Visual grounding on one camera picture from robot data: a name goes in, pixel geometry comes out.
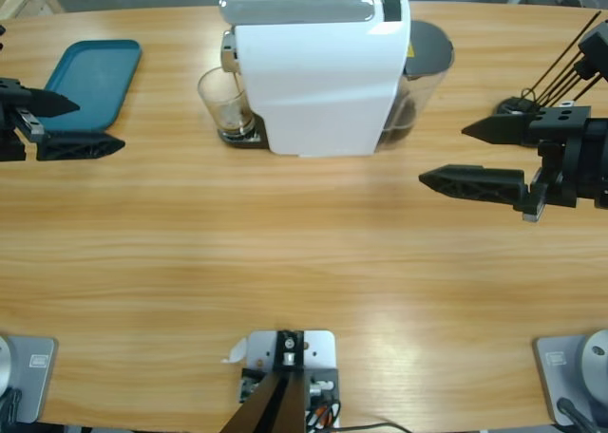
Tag thin black mount wires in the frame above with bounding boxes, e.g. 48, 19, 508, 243
306, 399, 342, 429

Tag black base cable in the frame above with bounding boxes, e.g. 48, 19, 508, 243
0, 387, 24, 427
555, 397, 602, 433

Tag black capsule holder with rods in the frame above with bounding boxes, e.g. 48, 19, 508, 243
497, 9, 604, 117

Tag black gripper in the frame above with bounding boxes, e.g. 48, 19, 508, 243
418, 105, 608, 223
0, 77, 126, 163

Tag teal plastic tray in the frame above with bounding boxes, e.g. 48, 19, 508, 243
35, 39, 143, 133

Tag clear drinking glass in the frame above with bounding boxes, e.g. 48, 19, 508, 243
197, 66, 257, 142

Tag metal drip tray grille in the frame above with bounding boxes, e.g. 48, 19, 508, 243
217, 114, 270, 150

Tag white paper tag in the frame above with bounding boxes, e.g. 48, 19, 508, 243
220, 336, 249, 366

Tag dark aluminium post with bracket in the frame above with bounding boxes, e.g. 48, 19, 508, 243
221, 329, 306, 433

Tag thick black cable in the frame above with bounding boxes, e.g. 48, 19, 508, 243
339, 421, 405, 433

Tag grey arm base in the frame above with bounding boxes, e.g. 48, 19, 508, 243
532, 328, 608, 427
0, 335, 59, 424

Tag chrome coffee machine lever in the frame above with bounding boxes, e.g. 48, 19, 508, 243
218, 0, 381, 26

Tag white coffee machine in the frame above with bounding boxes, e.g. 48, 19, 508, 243
217, 0, 412, 160

